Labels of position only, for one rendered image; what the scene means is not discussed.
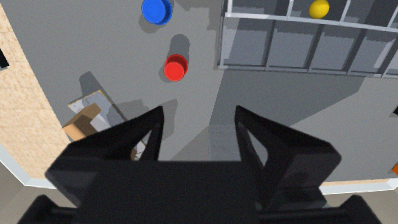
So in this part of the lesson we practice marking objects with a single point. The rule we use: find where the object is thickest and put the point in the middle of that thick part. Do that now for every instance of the yellow ball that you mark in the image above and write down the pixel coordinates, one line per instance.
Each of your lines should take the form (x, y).
(318, 9)

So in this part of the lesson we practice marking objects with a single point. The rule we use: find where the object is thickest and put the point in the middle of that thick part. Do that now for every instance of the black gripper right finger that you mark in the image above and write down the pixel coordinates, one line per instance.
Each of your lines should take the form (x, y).
(295, 159)

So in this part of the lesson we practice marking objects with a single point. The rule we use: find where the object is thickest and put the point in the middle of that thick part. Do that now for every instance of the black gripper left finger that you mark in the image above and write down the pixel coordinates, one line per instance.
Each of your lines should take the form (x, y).
(117, 142)

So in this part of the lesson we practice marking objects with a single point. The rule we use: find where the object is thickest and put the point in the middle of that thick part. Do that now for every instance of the red plug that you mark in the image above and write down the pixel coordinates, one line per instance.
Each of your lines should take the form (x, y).
(176, 67)

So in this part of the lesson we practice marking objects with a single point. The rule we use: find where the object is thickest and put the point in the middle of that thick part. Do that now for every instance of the blue plug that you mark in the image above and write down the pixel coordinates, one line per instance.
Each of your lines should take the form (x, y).
(158, 12)

